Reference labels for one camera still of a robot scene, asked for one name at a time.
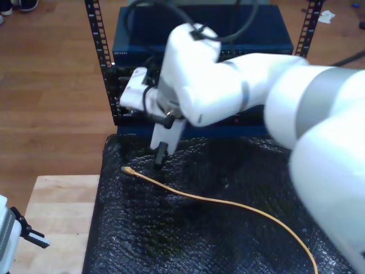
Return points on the black rack drawer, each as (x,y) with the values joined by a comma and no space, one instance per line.
(248,122)

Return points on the black bubble wrap mat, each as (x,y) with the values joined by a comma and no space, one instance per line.
(171,234)

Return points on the black rack server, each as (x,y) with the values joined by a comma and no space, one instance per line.
(117,77)

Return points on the white crumpled paper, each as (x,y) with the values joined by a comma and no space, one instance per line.
(326,17)

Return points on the black shoe white sole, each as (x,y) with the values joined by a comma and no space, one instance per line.
(6,11)
(28,5)

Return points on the white grey sneaker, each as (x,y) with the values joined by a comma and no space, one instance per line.
(1,20)

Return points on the small blue object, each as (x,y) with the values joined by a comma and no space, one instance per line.
(355,5)

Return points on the blue network switch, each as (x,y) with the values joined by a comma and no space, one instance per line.
(142,37)

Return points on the black metal rack frame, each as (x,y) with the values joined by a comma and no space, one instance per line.
(95,34)

